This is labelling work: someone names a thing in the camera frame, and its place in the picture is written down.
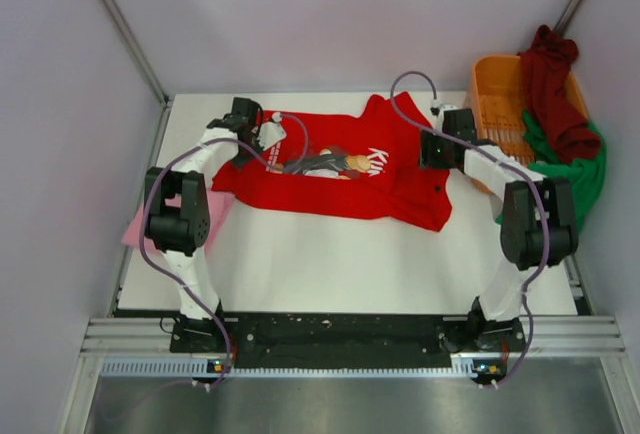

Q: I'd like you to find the red teddy bear t-shirt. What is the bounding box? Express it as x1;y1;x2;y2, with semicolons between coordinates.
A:
212;92;452;231

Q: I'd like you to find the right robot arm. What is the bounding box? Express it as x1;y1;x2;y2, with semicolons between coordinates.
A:
420;108;579;352

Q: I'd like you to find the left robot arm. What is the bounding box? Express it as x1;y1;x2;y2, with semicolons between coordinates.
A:
138;97;286;351

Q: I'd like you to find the folded pink t-shirt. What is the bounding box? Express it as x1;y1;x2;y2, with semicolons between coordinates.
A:
121;191;235;254

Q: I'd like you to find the orange plastic basket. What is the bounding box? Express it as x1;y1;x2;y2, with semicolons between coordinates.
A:
469;56;586;167

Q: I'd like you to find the dark red t-shirt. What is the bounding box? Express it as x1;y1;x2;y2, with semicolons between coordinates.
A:
519;25;602;164

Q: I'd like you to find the green t-shirt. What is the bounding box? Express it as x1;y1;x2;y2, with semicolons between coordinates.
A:
523;110;607;232

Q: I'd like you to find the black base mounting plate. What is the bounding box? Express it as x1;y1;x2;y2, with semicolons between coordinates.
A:
170;312;525;368

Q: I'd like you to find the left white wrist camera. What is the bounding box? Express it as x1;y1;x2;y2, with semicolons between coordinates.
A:
257;111;287;151

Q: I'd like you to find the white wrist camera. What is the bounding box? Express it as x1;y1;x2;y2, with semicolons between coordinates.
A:
429;98;458;119
257;111;287;151

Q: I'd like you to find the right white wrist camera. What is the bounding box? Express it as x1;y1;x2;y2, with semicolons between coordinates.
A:
429;98;458;119

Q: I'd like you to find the left corner aluminium post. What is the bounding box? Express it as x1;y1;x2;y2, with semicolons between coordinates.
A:
99;0;169;107

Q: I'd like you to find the aluminium frame rail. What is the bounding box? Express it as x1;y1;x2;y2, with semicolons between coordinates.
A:
81;316;626;358

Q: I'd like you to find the grey slotted cable duct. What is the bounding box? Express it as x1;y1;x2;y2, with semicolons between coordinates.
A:
100;357;478;380

